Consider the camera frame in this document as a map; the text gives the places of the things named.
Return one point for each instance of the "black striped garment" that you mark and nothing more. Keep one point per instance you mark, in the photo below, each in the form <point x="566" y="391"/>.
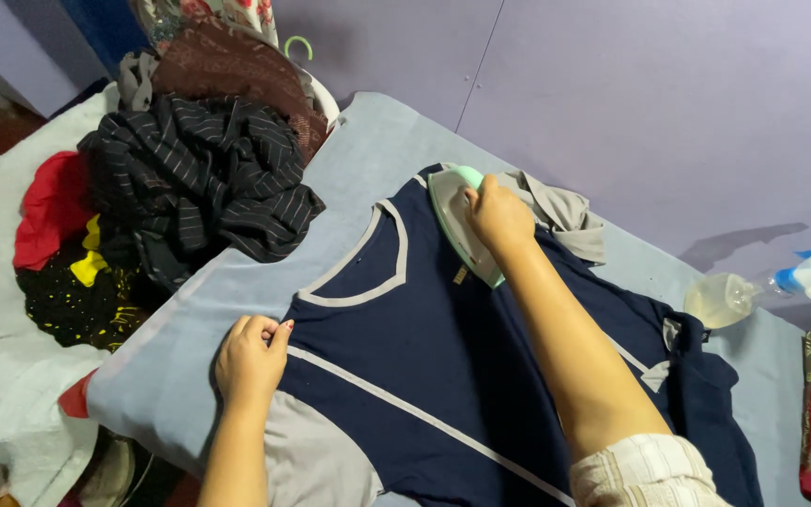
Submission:
<point x="198" y="179"/>

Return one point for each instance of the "green hanger hook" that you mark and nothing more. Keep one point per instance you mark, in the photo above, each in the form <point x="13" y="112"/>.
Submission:
<point x="298" y="46"/>

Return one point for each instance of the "grey cloth piece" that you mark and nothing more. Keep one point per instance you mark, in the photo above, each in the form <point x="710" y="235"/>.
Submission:
<point x="136" y="81"/>

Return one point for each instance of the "floral fabric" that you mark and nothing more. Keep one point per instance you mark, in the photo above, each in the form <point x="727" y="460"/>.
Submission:
<point x="208" y="17"/>

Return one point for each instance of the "red garment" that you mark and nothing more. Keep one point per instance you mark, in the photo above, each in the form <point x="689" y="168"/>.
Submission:
<point x="52" y="211"/>

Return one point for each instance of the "navy and grey t-shirt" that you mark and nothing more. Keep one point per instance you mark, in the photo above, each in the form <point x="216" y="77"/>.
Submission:
<point x="448" y="380"/>

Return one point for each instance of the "person's right hand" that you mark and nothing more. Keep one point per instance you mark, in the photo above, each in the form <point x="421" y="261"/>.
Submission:
<point x="497" y="215"/>

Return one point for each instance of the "white cloth bed cover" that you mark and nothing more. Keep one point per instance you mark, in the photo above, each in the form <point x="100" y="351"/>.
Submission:
<point x="4" y="366"/>

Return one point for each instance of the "brown patterned garment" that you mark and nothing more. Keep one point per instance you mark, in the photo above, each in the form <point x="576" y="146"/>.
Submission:
<point x="236" y="77"/>

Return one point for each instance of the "clear spray bottle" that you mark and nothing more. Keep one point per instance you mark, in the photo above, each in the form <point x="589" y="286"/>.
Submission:
<point x="771" y="281"/>

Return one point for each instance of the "green and grey clothes iron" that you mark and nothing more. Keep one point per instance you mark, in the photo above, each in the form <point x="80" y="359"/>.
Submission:
<point x="458" y="222"/>

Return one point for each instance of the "person's left hand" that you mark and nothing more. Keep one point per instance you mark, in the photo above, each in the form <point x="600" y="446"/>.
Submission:
<point x="249" y="359"/>

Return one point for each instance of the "person's right fingers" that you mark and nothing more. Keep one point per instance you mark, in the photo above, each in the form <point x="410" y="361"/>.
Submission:
<point x="481" y="196"/>

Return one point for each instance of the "person's striped white sleeve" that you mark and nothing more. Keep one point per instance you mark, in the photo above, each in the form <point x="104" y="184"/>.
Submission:
<point x="641" y="475"/>

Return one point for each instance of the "light blue ironing blanket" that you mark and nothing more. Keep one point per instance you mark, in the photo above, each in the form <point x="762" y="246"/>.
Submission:
<point x="349" y="211"/>

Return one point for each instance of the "black yellow speckled garment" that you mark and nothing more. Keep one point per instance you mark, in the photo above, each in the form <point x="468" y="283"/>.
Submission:
<point x="78" y="303"/>

